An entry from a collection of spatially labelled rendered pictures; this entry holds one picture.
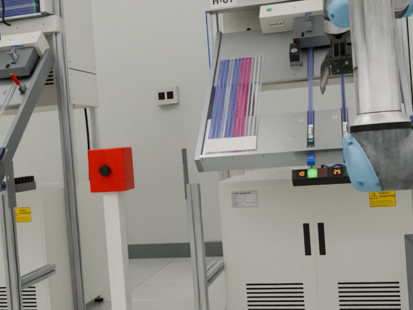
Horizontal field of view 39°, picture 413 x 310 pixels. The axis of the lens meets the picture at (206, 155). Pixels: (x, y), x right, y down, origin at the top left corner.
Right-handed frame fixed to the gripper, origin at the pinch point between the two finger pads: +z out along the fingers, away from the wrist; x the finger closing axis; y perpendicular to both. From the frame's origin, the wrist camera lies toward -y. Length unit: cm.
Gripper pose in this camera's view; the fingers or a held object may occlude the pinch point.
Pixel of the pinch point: (342, 90)
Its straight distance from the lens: 184.8
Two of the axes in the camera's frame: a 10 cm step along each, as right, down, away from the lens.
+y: -1.7, 5.4, -8.3
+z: 1.9, 8.4, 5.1
